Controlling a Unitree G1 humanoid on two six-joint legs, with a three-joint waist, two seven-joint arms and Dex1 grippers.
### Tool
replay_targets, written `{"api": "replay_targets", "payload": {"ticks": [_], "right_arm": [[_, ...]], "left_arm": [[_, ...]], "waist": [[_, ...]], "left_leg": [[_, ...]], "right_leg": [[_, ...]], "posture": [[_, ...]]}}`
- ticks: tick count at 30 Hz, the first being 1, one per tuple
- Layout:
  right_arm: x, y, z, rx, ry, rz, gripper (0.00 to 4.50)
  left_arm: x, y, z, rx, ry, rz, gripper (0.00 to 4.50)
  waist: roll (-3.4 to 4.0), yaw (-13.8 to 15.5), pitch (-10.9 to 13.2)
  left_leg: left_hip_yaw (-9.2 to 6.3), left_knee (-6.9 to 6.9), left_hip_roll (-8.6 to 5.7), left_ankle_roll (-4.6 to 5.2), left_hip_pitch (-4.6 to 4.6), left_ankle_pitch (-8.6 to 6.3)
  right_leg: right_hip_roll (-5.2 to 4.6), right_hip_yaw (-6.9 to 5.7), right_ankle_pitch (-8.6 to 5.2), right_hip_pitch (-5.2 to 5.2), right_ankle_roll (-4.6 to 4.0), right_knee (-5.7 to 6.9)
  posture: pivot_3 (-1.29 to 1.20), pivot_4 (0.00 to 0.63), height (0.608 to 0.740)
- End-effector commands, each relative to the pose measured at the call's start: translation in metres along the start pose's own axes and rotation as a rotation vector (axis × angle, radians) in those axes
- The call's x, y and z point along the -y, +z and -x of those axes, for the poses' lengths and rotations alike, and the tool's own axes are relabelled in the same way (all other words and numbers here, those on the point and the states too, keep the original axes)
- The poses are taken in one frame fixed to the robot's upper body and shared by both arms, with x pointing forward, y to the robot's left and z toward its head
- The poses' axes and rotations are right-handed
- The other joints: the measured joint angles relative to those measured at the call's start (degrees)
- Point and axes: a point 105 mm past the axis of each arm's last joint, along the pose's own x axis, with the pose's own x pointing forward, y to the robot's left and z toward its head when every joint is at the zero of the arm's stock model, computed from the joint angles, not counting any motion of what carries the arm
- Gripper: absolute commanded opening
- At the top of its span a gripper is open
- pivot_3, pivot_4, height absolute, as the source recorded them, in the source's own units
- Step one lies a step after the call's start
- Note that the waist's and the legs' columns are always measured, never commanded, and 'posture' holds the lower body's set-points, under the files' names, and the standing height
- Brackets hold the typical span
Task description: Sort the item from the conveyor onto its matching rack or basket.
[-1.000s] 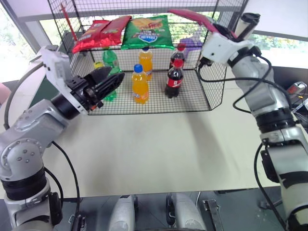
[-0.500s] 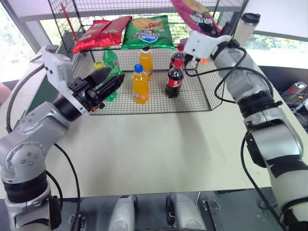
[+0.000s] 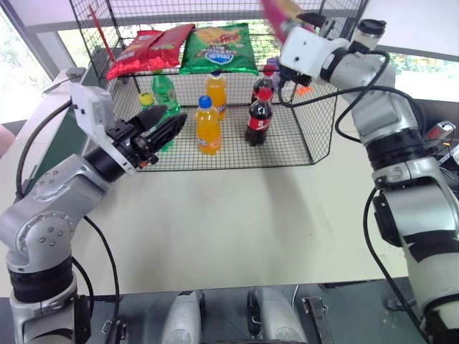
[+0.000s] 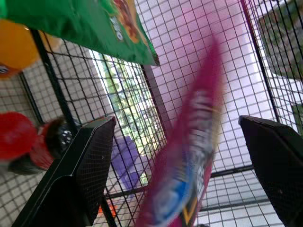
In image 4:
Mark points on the magenta snack bag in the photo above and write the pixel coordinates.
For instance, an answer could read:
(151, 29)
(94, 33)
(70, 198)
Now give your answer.
(187, 153)

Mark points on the orange soda bottle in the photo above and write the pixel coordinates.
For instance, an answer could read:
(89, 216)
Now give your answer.
(14, 47)

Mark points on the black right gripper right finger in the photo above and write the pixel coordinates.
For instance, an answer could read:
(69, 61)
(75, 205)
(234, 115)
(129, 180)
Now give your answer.
(277, 165)

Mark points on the green snack bag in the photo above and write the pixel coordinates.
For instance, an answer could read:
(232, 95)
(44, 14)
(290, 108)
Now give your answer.
(94, 26)

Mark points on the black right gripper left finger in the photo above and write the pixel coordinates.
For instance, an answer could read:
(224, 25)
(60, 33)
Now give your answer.
(71, 179)

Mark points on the red cap cola bottle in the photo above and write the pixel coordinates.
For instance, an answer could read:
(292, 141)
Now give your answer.
(26, 142)

